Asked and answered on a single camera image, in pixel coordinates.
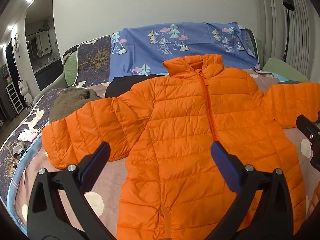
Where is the green pillow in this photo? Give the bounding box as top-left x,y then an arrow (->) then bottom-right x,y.
263,58 -> 309,82

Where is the dark floral pillow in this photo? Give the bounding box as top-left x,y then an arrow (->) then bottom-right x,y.
62,35 -> 111,88

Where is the white small rack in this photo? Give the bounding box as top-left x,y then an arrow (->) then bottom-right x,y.
5,83 -> 24,115

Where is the black folded garment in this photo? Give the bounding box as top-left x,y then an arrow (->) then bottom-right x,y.
105,74 -> 160,98

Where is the orange puffer jacket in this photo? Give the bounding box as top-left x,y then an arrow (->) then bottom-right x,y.
42,54 -> 319,239

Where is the grey pleated curtain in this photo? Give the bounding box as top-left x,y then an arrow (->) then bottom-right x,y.
256,0 -> 316,79

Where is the olive fleece garment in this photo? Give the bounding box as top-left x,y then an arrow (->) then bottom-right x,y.
49,88 -> 101,123

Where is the black floor lamp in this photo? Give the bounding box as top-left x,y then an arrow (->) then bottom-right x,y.
283,0 -> 295,62

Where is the white lucky cat figurine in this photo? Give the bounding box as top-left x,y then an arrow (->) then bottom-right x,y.
18,79 -> 33,107

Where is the blue tree-print sheet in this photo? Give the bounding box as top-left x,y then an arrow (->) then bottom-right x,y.
109,22 -> 259,81

